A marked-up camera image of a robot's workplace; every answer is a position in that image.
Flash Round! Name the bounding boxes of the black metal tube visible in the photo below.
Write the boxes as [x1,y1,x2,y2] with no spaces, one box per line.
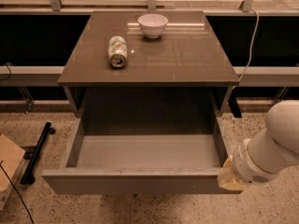
[21,122,55,185]

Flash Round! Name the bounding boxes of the white ceramic bowl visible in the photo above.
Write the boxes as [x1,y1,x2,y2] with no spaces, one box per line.
[138,14,168,38]

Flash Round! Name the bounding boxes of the grey top drawer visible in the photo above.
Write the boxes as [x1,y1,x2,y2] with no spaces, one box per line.
[41,89,250,196]

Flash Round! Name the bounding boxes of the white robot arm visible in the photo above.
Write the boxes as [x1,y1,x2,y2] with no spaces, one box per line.
[217,100,299,190]

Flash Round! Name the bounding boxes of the metal railing frame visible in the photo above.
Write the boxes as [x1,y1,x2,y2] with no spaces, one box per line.
[0,0,299,114]

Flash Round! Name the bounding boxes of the white hanging cable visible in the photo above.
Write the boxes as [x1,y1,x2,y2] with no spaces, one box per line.
[237,8,260,80]

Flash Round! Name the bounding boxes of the black floor cable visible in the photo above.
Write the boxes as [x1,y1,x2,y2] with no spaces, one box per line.
[0,161,36,224]

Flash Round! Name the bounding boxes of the grey drawer cabinet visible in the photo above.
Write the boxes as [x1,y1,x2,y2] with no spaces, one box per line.
[58,11,238,111]

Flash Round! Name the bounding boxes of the brown cardboard panel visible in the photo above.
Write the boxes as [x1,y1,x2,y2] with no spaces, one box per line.
[0,133,24,191]

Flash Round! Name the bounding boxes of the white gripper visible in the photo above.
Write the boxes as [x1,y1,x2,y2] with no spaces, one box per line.
[217,139,278,191]

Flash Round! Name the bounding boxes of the green white soda can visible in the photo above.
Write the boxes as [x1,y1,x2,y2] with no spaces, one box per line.
[108,35,127,68]

